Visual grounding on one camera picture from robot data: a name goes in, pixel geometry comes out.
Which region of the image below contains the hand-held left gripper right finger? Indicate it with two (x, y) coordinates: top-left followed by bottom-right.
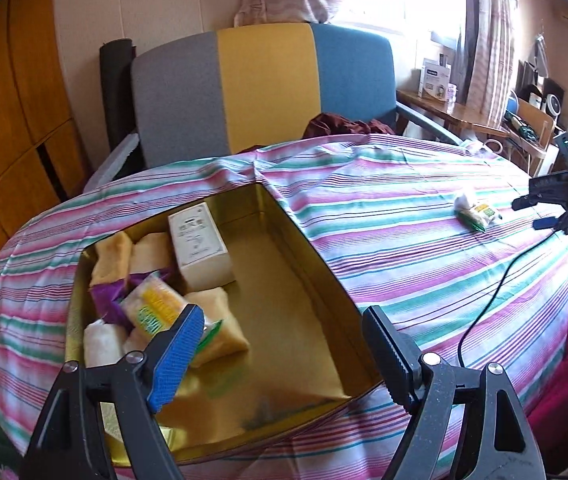
(362, 305), (547, 480)

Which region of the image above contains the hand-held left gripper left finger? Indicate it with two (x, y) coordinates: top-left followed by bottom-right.
(24, 304), (205, 480)

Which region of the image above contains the yellow green snack packet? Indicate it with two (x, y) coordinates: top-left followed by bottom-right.
(120, 272), (201, 342)
(456, 202), (502, 233)

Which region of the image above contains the white cloth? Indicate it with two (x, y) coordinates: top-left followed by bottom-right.
(83, 322), (130, 368)

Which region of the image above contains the purple snack packet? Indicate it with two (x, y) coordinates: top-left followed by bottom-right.
(89, 267), (175, 331)

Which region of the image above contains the gold metal tin box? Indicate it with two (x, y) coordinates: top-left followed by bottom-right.
(64, 183), (389, 463)

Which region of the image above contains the cream cardboard box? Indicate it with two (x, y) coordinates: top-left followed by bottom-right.
(168, 202), (237, 291)

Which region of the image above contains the open wooden box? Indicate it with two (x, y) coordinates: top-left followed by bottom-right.
(506, 90), (557, 172)

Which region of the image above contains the black white speaker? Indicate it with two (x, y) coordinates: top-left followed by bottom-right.
(538, 79), (564, 120)

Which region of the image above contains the striped pink green tablecloth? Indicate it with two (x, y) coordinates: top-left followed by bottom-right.
(0, 132), (568, 480)

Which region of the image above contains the wooden side desk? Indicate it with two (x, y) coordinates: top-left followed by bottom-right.
(396, 87), (509, 138)

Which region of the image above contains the white carton on desk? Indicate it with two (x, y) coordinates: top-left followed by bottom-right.
(418, 57), (452, 101)

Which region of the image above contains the white foam piece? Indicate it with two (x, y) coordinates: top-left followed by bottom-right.
(81, 132), (145, 193)

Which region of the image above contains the maroon cloth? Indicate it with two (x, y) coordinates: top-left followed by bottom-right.
(304, 113), (395, 139)

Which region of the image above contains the black rolled mat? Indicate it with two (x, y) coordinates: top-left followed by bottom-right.
(99, 39), (140, 161)

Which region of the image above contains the grey yellow blue chair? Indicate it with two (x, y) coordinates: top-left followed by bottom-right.
(130, 22), (464, 168)

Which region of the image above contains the wooden wardrobe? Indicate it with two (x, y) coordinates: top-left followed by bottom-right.
(0, 0), (90, 261)

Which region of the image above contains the black cable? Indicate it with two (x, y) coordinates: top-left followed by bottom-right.
(458, 227), (562, 368)

